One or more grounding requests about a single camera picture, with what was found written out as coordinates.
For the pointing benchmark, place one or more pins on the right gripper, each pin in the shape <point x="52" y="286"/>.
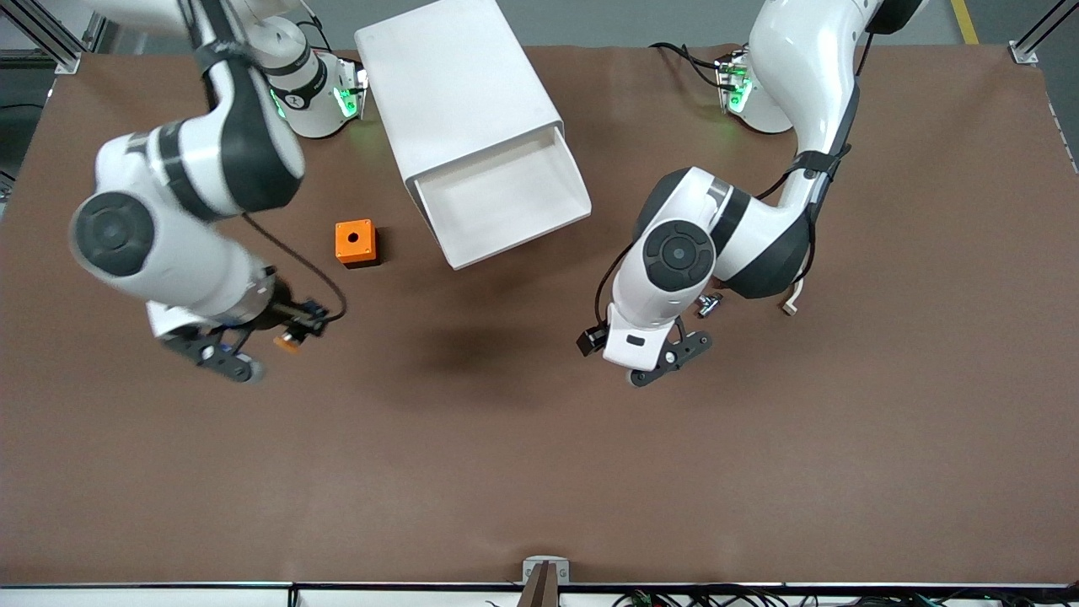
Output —
<point x="279" y="308"/>

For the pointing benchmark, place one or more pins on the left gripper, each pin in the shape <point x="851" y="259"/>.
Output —
<point x="586" y="343"/>

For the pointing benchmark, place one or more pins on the orange capped button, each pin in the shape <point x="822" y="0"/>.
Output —
<point x="289" y="342"/>

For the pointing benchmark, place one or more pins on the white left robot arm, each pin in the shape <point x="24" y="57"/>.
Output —
<point x="809" y="76"/>

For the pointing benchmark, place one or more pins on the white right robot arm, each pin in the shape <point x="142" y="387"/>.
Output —
<point x="194" y="253"/>

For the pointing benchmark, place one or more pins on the orange box with hole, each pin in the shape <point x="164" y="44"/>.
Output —
<point x="354" y="243"/>

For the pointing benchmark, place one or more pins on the brown table cover sheet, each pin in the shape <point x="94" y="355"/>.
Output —
<point x="539" y="438"/>

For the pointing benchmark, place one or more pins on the small silver metal connector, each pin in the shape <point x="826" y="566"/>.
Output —
<point x="711" y="305"/>

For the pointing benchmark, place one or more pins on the white curved bracket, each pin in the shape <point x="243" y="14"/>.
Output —
<point x="792" y="299"/>

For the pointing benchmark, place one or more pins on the grey metal bracket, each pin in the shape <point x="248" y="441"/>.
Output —
<point x="531" y="566"/>

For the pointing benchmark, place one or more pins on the aluminium frame profile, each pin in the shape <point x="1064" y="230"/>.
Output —
<point x="1024" y="54"/>
<point x="69" y="62"/>

